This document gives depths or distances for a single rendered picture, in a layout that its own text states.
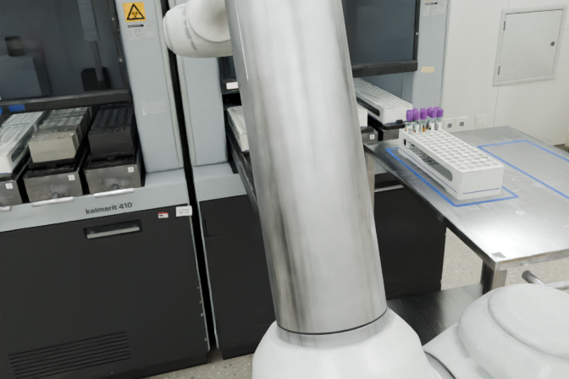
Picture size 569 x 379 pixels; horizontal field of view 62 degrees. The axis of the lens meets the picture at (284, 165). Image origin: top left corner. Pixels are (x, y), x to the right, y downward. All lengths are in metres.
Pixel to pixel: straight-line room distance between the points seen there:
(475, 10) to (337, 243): 2.68
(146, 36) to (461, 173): 0.86
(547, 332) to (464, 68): 2.62
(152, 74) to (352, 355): 1.09
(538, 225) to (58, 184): 1.14
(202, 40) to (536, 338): 0.72
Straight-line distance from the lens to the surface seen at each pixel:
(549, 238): 0.95
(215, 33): 0.91
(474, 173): 1.02
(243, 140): 1.30
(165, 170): 1.45
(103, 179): 1.37
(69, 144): 1.42
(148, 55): 1.36
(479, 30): 3.04
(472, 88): 3.09
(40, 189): 1.40
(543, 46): 3.33
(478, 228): 0.93
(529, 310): 0.50
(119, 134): 1.40
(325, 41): 0.39
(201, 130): 1.41
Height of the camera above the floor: 1.27
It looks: 23 degrees down
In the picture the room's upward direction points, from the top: 3 degrees counter-clockwise
